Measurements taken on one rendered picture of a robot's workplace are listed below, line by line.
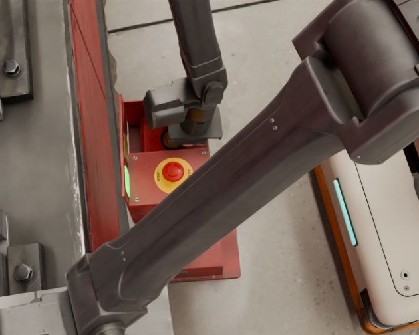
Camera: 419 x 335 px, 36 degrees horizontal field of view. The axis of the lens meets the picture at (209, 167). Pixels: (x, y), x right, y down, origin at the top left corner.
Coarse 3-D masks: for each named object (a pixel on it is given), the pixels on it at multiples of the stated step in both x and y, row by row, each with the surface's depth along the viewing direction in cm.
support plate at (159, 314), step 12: (60, 288) 91; (0, 300) 90; (12, 300) 90; (24, 300) 90; (156, 300) 90; (168, 300) 90; (156, 312) 90; (168, 312) 90; (132, 324) 89; (144, 324) 89; (156, 324) 89; (168, 324) 89
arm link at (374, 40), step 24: (360, 0) 44; (384, 0) 45; (408, 0) 43; (336, 24) 45; (360, 24) 44; (384, 24) 43; (408, 24) 43; (336, 48) 45; (360, 48) 43; (384, 48) 43; (408, 48) 42; (360, 72) 43; (384, 72) 42; (408, 72) 41; (360, 96) 44; (384, 96) 42
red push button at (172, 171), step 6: (168, 162) 118; (174, 162) 118; (168, 168) 117; (174, 168) 117; (180, 168) 117; (162, 174) 118; (168, 174) 117; (174, 174) 117; (180, 174) 117; (168, 180) 117; (174, 180) 117
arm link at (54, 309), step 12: (48, 300) 68; (60, 300) 68; (0, 312) 66; (12, 312) 66; (24, 312) 66; (36, 312) 67; (48, 312) 67; (60, 312) 68; (72, 312) 68; (0, 324) 65; (12, 324) 65; (24, 324) 66; (36, 324) 66; (48, 324) 66; (60, 324) 67; (72, 324) 68; (108, 324) 64; (120, 324) 65
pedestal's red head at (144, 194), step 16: (128, 112) 126; (128, 128) 132; (144, 128) 127; (160, 128) 129; (144, 144) 126; (160, 144) 128; (208, 144) 131; (128, 160) 121; (144, 160) 121; (160, 160) 121; (192, 160) 121; (144, 176) 120; (144, 192) 119; (160, 192) 119; (128, 208) 119; (144, 208) 120
